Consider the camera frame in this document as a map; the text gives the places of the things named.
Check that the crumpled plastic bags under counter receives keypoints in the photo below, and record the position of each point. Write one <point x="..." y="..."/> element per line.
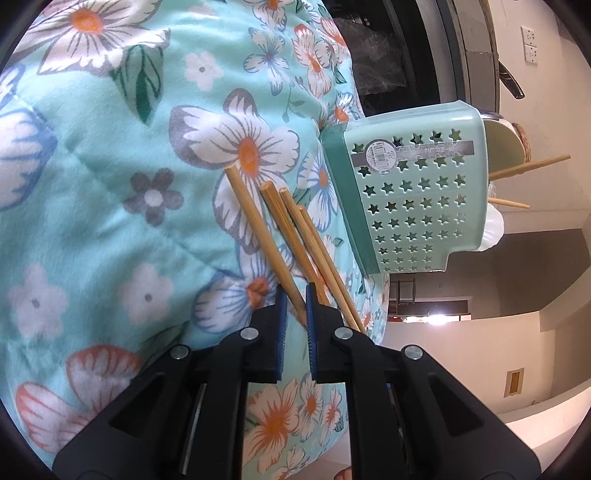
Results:
<point x="378" y="64"/>

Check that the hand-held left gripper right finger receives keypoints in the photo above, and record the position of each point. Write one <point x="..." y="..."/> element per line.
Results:
<point x="311" y="332"/>

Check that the floral turquoise blanket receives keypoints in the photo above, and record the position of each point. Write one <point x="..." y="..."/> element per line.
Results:
<point x="115" y="230"/>

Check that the yellow wall box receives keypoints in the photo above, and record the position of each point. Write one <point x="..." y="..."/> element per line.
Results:
<point x="515" y="382"/>

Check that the white wall outlet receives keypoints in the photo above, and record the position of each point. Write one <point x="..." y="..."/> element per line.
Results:
<point x="529" y="34"/>
<point x="533" y="53"/>

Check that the wooden chopstick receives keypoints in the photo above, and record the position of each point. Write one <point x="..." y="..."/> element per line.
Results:
<point x="531" y="167"/>
<point x="286" y="226"/>
<point x="510" y="202"/>
<point x="258" y="230"/>
<point x="327" y="258"/>
<point x="307" y="240"/>

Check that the cream plastic rice paddle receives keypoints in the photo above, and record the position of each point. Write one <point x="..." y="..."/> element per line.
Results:
<point x="503" y="143"/>

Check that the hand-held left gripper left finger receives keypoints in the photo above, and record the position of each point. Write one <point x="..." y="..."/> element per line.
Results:
<point x="280" y="332"/>

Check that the green plastic utensil caddy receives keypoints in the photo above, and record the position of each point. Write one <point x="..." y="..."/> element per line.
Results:
<point x="415" y="207"/>

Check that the woven round lid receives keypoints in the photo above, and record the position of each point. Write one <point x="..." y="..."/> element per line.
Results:
<point x="521" y="141"/>

